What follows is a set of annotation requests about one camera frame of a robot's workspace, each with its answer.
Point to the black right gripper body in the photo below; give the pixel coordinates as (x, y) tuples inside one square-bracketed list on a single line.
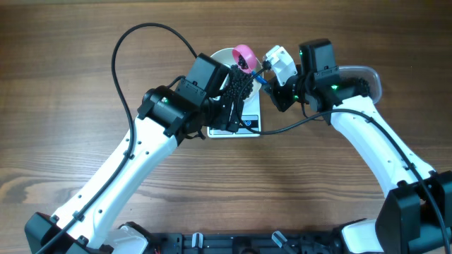
[(277, 94)]

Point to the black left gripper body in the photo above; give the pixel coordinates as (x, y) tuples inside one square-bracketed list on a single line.
[(230, 115)]

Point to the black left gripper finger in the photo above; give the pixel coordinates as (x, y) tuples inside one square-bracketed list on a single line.
[(239, 109), (232, 118)]

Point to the white kitchen scale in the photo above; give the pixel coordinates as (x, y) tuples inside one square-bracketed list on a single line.
[(251, 116)]

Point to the white bowl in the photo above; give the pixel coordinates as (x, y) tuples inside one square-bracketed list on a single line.
[(224, 56)]

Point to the pink scoop with blue handle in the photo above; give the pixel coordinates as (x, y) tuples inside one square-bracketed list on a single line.
[(250, 58)]

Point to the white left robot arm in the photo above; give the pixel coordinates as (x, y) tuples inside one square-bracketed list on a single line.
[(165, 118)]

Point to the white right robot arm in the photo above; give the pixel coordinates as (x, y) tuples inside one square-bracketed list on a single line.
[(416, 213)]

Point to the black beans in bowl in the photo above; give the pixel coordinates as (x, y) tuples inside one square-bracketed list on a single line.
[(239, 84)]

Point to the black beans in scoop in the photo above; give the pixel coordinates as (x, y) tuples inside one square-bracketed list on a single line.
[(242, 63)]

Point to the black beans in container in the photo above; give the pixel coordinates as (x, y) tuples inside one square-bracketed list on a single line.
[(363, 87)]

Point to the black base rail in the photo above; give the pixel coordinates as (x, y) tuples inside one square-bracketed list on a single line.
[(273, 243)]

